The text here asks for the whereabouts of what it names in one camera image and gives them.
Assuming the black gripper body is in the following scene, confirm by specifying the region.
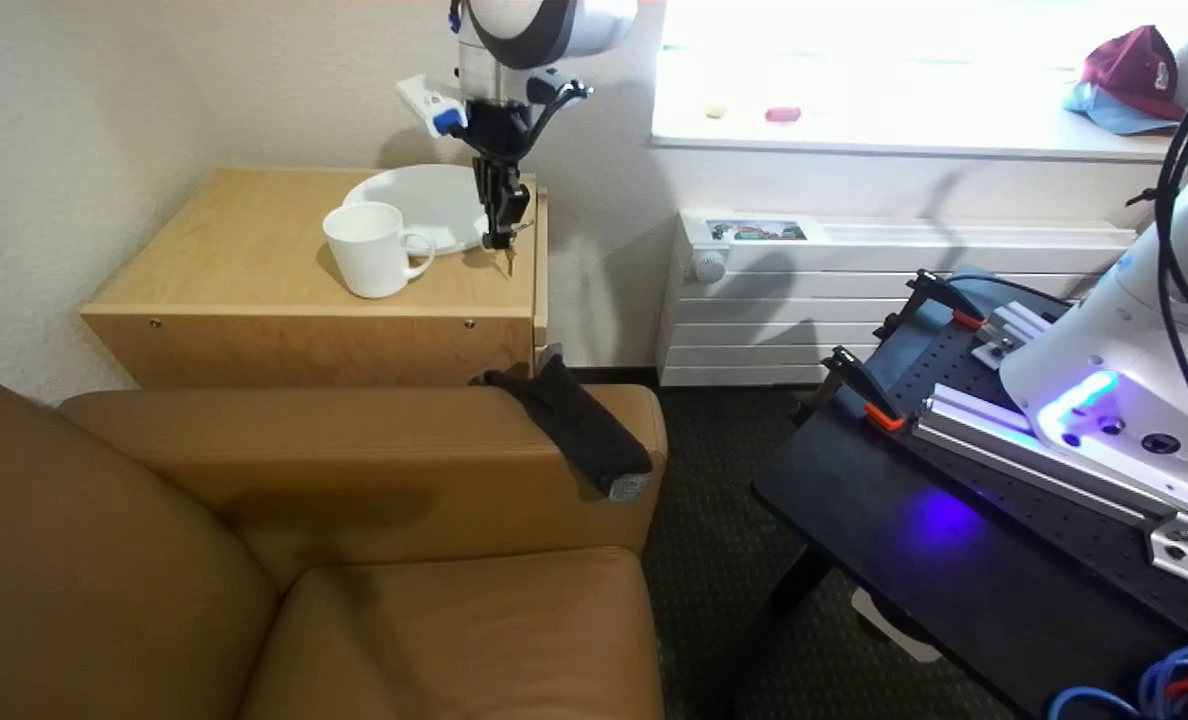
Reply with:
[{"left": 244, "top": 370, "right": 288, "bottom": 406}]
[{"left": 463, "top": 96, "right": 561, "bottom": 184}]

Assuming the light wooden cabinet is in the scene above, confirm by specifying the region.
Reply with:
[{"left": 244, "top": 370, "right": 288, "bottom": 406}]
[{"left": 81, "top": 159, "right": 555, "bottom": 392}]

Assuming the white bowl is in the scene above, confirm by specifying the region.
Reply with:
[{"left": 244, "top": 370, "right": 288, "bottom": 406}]
[{"left": 340, "top": 159, "right": 536, "bottom": 262}]

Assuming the white mug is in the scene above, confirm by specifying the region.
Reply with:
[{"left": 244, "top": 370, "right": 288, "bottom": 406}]
[{"left": 322, "top": 196, "right": 441, "bottom": 303}]

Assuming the black cloth strip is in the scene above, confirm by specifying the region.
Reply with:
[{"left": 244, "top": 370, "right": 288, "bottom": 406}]
[{"left": 480, "top": 349, "right": 661, "bottom": 503}]

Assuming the white window sill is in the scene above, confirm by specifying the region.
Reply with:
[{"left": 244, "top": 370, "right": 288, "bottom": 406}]
[{"left": 644, "top": 87, "right": 1188, "bottom": 167}]

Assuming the orange black bar clamp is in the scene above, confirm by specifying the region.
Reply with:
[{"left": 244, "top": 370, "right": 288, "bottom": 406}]
[
  {"left": 824, "top": 343, "right": 914, "bottom": 441},
  {"left": 903, "top": 267, "right": 993, "bottom": 340}
]

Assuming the brown leather armchair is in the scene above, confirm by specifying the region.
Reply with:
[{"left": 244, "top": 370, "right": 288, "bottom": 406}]
[{"left": 0, "top": 366, "right": 676, "bottom": 720}]

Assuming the black perforated mounting table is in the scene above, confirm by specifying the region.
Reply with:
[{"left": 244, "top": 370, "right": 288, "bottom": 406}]
[{"left": 719, "top": 267, "right": 1188, "bottom": 720}]

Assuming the white paper sheet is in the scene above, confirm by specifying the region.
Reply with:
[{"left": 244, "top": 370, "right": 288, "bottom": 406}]
[{"left": 848, "top": 581, "right": 954, "bottom": 667}]

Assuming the maroon and blue cap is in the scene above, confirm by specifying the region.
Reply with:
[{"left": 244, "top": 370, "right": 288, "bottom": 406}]
[{"left": 1061, "top": 20, "right": 1188, "bottom": 141}]

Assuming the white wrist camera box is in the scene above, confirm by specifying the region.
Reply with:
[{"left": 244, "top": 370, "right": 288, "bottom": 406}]
[{"left": 396, "top": 73, "right": 477, "bottom": 144}]

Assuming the white wall heater unit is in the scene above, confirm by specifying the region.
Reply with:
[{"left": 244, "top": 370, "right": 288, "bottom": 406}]
[{"left": 651, "top": 205, "right": 1145, "bottom": 396}]

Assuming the aluminium extrusion rail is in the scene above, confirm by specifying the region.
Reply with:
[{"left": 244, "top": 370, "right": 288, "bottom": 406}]
[
  {"left": 973, "top": 298, "right": 1063, "bottom": 372},
  {"left": 910, "top": 381, "right": 1188, "bottom": 544}
]

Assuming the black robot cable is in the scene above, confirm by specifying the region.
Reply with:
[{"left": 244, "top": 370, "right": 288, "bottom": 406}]
[{"left": 1125, "top": 33, "right": 1188, "bottom": 472}]

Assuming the small metal corner bracket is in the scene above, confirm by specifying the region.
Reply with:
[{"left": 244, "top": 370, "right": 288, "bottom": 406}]
[{"left": 1145, "top": 518, "right": 1188, "bottom": 589}]

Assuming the blue cable coil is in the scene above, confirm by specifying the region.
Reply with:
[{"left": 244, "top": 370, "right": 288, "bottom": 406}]
[{"left": 1046, "top": 640, "right": 1188, "bottom": 720}]

